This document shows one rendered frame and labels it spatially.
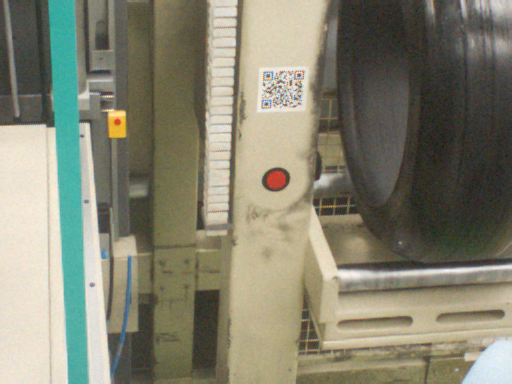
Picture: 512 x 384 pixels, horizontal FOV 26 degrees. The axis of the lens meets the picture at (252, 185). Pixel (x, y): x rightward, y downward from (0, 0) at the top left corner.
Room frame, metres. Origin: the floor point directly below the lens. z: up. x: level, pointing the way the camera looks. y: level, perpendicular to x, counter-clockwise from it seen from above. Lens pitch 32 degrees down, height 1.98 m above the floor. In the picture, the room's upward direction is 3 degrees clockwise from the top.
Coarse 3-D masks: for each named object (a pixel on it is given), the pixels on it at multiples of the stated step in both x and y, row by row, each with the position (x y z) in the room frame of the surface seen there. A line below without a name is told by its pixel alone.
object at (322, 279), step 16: (320, 224) 1.53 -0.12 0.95; (320, 240) 1.49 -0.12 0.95; (320, 256) 1.44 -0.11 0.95; (320, 272) 1.41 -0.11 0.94; (336, 272) 1.40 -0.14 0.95; (320, 288) 1.40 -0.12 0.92; (336, 288) 1.39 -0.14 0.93; (320, 304) 1.39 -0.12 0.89; (336, 304) 1.39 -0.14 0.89; (320, 320) 1.39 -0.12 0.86
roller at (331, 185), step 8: (328, 176) 1.73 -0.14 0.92; (336, 176) 1.73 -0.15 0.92; (344, 176) 1.73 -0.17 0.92; (320, 184) 1.71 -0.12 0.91; (328, 184) 1.72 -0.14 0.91; (336, 184) 1.72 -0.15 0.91; (344, 184) 1.72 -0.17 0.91; (320, 192) 1.71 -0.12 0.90; (328, 192) 1.71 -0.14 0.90; (336, 192) 1.71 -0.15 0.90; (344, 192) 1.72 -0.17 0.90
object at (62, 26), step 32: (64, 0) 0.72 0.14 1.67; (64, 32) 0.72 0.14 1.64; (64, 64) 0.72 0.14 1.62; (64, 96) 0.72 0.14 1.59; (64, 128) 0.72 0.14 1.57; (64, 160) 0.72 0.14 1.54; (64, 192) 0.72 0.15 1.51; (64, 224) 0.72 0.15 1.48; (64, 256) 0.72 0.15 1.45; (64, 288) 0.72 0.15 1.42
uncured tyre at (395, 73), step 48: (384, 0) 1.89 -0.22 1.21; (432, 0) 1.43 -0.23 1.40; (480, 0) 1.41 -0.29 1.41; (336, 48) 1.83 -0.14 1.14; (384, 48) 1.88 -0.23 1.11; (432, 48) 1.39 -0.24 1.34; (480, 48) 1.37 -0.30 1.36; (336, 96) 1.80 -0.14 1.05; (384, 96) 1.85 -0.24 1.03; (432, 96) 1.36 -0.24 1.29; (480, 96) 1.34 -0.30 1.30; (384, 144) 1.78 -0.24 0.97; (432, 144) 1.34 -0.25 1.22; (480, 144) 1.32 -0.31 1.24; (384, 192) 1.69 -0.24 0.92; (432, 192) 1.34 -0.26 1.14; (480, 192) 1.32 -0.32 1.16; (384, 240) 1.46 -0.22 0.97; (432, 240) 1.36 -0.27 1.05; (480, 240) 1.36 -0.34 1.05
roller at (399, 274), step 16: (352, 272) 1.44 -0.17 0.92; (368, 272) 1.45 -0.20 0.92; (384, 272) 1.45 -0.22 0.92; (400, 272) 1.45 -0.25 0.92; (416, 272) 1.46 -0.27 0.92; (432, 272) 1.46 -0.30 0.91; (448, 272) 1.47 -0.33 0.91; (464, 272) 1.47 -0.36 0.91; (480, 272) 1.48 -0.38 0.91; (496, 272) 1.48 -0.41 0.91; (352, 288) 1.43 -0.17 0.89; (368, 288) 1.44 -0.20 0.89; (384, 288) 1.45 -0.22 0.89; (400, 288) 1.46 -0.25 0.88
